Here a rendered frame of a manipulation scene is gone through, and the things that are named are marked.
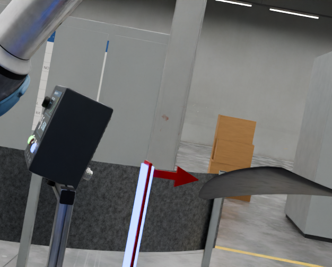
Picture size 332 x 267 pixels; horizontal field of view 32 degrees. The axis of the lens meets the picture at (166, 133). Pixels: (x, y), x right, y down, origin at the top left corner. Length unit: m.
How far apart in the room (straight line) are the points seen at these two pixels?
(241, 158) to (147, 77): 2.68
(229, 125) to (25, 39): 7.97
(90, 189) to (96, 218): 0.14
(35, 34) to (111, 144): 5.91
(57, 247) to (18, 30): 0.45
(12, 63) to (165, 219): 1.89
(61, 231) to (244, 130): 7.81
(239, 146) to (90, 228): 6.44
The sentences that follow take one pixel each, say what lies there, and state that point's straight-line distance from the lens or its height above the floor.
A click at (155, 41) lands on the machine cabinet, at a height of 1.95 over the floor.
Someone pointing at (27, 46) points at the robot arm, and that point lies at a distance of 1.01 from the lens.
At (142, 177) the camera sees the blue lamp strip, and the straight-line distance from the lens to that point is 0.65.
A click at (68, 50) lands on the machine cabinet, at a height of 1.66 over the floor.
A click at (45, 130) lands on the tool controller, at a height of 1.16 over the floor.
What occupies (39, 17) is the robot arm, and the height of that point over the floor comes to 1.36.
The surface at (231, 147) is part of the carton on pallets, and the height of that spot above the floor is 0.77.
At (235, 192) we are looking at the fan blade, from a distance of 0.78.
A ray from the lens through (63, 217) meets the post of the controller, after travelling 1.19.
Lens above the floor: 1.26
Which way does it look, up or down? 3 degrees down
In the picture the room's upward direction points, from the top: 11 degrees clockwise
